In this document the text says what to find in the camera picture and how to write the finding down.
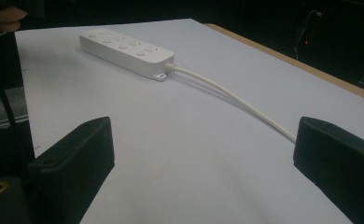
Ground thin white cable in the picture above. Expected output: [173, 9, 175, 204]
[294, 8, 324, 61]

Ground white power strip cable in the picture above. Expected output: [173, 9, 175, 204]
[165, 63, 298, 144]

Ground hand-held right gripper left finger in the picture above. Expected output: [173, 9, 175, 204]
[26, 116, 116, 224]

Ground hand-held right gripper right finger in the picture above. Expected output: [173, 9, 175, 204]
[292, 116, 364, 224]

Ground white table cover sheet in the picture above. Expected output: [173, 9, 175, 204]
[14, 18, 364, 224]

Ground white power strip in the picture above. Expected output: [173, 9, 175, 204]
[78, 28, 175, 83]

